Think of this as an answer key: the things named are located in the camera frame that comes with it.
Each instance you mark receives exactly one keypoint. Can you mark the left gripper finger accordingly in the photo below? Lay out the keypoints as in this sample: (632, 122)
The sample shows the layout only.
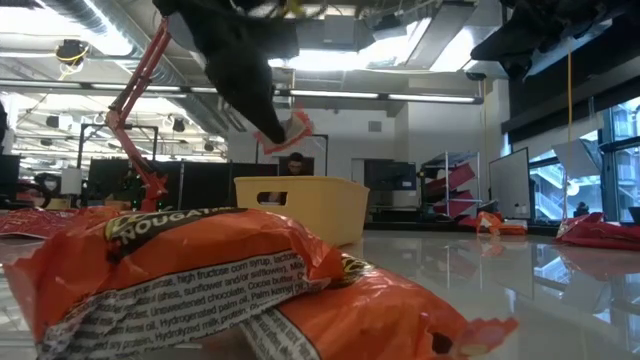
(265, 87)
(235, 90)

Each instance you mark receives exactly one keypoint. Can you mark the orange candy bar packet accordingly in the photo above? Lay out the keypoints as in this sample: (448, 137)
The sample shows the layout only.
(298, 127)
(380, 310)
(200, 250)

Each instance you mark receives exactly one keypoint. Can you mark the yellow plastic bin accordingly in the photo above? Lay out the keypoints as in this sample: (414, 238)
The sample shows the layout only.
(320, 210)

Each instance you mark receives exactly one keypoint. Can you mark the dark red candy packet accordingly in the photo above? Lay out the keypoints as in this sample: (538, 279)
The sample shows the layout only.
(487, 222)

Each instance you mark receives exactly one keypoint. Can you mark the red Skittles candy packet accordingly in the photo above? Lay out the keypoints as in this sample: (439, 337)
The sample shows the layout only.
(595, 232)
(30, 222)

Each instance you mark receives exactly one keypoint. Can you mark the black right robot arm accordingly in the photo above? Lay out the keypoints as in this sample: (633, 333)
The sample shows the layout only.
(585, 15)

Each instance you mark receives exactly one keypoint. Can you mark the person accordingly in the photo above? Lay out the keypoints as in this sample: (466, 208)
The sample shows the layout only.
(47, 186)
(296, 162)

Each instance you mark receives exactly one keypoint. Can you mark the grey ceiling box unit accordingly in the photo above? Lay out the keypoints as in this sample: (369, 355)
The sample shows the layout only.
(340, 30)

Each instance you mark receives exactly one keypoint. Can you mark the black office partition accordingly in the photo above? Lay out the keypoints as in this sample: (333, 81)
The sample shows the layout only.
(200, 185)

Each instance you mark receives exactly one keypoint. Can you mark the long ceiling light strip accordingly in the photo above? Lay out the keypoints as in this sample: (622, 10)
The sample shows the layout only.
(50, 84)
(430, 98)

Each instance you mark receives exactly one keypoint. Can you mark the red desk lamp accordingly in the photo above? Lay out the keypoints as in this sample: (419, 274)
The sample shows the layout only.
(119, 119)

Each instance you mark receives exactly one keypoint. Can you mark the white hanging panel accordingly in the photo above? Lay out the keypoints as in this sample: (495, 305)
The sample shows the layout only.
(577, 157)

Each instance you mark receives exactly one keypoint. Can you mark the whiteboard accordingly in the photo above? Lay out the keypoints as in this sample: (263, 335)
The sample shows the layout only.
(510, 185)

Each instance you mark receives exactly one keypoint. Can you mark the metal shelf rack red bins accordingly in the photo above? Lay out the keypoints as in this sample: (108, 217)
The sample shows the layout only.
(455, 177)

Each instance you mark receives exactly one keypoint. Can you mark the small black desk object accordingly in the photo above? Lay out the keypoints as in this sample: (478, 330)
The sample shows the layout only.
(581, 210)

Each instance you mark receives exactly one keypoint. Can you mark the small orange white box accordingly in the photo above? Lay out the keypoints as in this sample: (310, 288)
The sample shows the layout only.
(515, 230)

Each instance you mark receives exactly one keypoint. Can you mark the silver spiral ceiling duct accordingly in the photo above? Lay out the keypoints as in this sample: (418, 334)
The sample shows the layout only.
(200, 112)

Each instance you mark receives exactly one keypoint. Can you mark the black aluminium table frame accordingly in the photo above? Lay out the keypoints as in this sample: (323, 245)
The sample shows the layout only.
(425, 226)

